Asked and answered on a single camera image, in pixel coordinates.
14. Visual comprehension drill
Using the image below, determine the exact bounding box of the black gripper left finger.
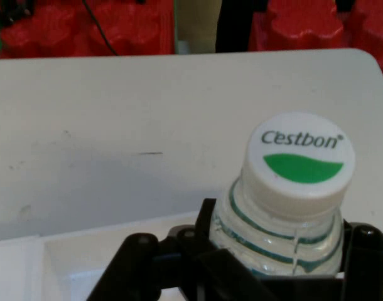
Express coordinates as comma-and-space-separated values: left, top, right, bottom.
84, 198, 274, 301

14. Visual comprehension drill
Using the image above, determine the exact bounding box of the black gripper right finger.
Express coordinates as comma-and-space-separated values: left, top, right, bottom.
341, 218, 383, 301

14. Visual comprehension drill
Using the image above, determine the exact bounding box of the thin black tripod cable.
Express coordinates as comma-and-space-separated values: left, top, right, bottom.
80, 0, 121, 56

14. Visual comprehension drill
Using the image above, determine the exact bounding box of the clear water bottle green label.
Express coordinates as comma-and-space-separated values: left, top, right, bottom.
209, 111, 357, 278

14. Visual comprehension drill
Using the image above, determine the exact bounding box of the white printed cardboard box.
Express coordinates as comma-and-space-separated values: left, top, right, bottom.
0, 209, 212, 301

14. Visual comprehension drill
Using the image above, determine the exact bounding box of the large red foam block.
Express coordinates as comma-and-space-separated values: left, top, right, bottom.
0, 0, 175, 60

